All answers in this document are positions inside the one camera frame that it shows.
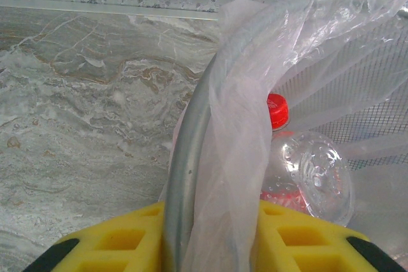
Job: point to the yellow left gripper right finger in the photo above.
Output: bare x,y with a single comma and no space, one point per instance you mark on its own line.
318,246

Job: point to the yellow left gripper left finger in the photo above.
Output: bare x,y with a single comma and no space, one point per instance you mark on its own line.
105,246

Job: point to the clear bottle red Coca-Cola label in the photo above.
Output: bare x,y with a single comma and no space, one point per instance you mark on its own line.
312,163

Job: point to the grey mesh waste bin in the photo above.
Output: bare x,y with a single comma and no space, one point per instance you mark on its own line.
188,144

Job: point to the translucent plastic bin liner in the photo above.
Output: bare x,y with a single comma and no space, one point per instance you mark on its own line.
239,125

